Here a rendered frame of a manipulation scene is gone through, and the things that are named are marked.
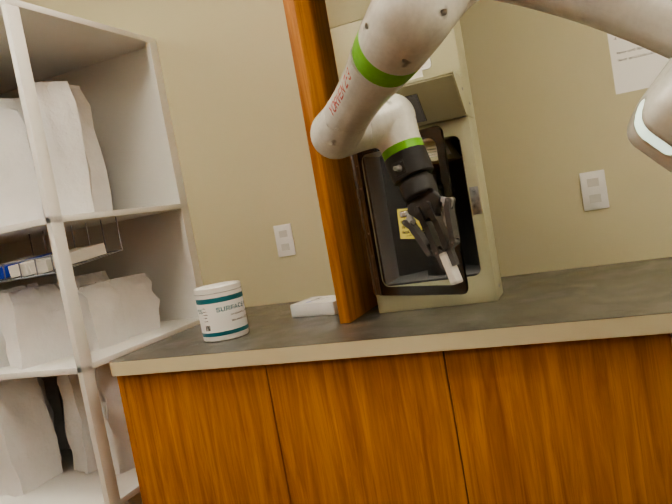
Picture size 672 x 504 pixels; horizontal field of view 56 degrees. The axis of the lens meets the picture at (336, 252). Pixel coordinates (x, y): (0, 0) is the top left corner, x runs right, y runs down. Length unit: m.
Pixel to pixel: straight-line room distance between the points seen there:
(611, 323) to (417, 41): 0.69
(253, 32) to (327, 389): 1.34
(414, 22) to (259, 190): 1.48
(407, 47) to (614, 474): 0.96
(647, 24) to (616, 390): 0.74
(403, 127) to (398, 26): 0.44
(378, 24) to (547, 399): 0.85
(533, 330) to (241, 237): 1.32
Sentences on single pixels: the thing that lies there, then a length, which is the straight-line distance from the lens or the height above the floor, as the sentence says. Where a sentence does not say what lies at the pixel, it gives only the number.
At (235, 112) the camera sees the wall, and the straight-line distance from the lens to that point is 2.38.
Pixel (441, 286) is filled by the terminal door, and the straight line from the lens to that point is 1.56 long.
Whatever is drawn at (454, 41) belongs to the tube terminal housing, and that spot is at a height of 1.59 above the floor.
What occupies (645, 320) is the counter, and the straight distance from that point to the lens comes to 1.36.
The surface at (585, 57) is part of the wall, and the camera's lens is 2.07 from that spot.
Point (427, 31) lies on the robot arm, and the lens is 0.95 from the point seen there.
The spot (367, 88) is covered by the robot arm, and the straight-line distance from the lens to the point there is 1.09.
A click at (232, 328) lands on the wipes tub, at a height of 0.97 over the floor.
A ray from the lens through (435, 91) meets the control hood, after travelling 1.58.
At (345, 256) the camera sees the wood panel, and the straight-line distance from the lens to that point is 1.70.
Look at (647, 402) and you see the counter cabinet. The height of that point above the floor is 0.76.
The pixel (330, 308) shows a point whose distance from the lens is 1.85.
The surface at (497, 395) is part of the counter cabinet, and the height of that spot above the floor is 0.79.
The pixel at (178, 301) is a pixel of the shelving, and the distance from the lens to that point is 2.57.
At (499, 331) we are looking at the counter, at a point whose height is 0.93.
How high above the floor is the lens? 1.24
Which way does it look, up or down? 4 degrees down
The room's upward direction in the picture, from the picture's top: 10 degrees counter-clockwise
